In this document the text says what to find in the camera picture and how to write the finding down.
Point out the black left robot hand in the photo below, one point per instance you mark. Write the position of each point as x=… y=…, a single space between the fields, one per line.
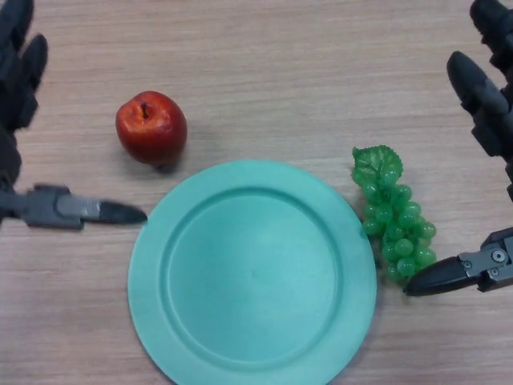
x=48 y=208

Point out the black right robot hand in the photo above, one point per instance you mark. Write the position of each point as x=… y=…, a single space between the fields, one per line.
x=485 y=108

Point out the red apple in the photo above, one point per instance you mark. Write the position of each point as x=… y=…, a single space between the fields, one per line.
x=152 y=132

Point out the green round plate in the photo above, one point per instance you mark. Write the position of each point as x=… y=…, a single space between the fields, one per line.
x=256 y=280

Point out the green plastic grape bunch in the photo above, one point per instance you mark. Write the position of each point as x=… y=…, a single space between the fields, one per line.
x=401 y=236

